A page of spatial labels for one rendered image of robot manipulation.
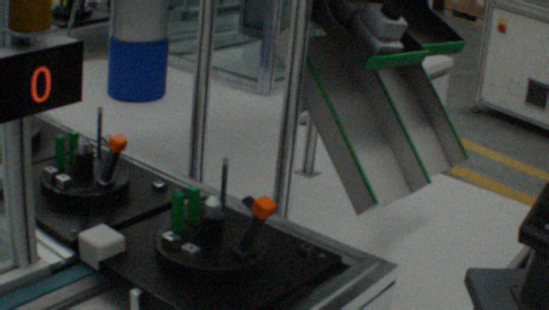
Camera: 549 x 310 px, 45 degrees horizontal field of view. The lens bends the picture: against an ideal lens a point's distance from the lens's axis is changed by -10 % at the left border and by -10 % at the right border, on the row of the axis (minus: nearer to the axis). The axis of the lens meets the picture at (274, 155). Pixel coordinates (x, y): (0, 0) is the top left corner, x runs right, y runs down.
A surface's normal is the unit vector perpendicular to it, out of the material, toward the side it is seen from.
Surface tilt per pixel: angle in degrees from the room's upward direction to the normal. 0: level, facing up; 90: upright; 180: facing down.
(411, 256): 0
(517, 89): 90
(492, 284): 0
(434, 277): 0
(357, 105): 45
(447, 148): 90
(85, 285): 90
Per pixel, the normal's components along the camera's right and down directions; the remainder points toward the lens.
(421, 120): 0.54, -0.42
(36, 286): 0.09, -0.92
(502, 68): -0.70, 0.20
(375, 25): -0.83, 0.05
